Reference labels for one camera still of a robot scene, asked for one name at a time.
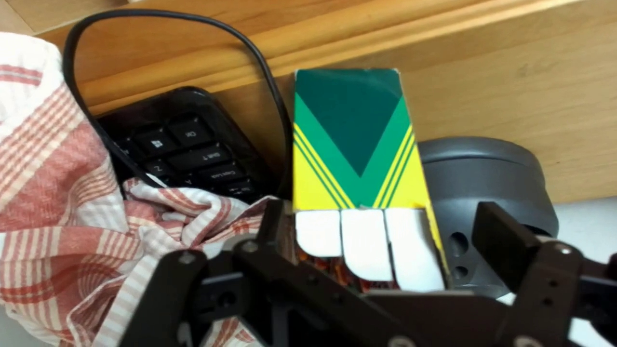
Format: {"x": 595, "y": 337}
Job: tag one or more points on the grey round device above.
{"x": 462, "y": 171}

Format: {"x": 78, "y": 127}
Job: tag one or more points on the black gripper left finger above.
{"x": 283, "y": 303}

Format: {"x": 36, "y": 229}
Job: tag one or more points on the green yellow crayon box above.
{"x": 362, "y": 202}

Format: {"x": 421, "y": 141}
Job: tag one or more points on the red white checkered cloth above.
{"x": 78, "y": 245}

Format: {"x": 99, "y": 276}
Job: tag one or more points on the black keyboard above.
{"x": 188, "y": 139}

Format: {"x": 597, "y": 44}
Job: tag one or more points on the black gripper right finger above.
{"x": 552, "y": 281}

